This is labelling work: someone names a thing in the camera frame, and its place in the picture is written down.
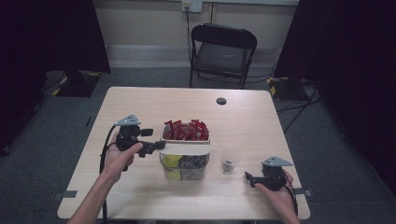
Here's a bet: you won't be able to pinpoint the white wall socket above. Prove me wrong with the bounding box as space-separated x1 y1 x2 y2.
181 0 204 14

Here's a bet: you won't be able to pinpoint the white box lid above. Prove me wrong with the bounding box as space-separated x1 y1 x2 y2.
159 142 213 157

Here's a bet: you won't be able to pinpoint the black folding chair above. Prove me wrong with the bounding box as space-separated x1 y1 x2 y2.
189 23 259 90

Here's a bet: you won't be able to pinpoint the heap of dark dried pieces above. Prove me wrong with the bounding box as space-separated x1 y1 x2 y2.
180 154 209 181

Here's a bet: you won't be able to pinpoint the grey table edge strap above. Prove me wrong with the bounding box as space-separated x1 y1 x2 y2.
293 188 314 198
53 189 78 201

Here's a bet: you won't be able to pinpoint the person's left hand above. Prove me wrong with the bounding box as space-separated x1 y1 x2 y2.
102 132 145 185

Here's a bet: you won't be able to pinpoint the black stand base yellow tape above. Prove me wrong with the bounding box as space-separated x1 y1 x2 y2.
266 76 309 102
51 69 103 98

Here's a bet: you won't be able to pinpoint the person's right hand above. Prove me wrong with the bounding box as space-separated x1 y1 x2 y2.
254 169 295 217

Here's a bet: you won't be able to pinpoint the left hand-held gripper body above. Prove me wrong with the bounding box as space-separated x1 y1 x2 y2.
114 113 145 173

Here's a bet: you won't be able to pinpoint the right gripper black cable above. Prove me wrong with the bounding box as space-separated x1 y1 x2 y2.
284 183 300 217

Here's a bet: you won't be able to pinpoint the black wall socket cable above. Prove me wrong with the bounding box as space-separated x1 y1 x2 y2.
185 7 193 64

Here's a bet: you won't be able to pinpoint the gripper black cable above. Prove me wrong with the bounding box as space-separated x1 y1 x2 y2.
98 124 118 224
284 183 300 217

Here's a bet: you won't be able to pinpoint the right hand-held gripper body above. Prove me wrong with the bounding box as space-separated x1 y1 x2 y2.
261 155 294 192

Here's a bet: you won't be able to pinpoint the black curtain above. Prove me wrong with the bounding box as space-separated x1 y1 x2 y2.
0 0 112 157
273 0 396 197

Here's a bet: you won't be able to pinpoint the black floor cables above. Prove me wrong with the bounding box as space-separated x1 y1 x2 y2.
275 83 323 135

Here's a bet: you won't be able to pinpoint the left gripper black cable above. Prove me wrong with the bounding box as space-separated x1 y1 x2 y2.
98 124 118 224

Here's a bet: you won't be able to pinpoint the yellow dried slices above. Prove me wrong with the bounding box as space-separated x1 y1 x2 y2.
161 154 184 181

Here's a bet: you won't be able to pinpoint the clear glass cup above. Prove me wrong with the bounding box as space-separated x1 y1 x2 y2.
219 147 243 174

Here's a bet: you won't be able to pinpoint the clear storage box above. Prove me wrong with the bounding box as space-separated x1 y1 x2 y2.
159 121 212 182

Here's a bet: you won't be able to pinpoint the pile of red packets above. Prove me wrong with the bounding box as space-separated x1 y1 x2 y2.
163 119 210 142

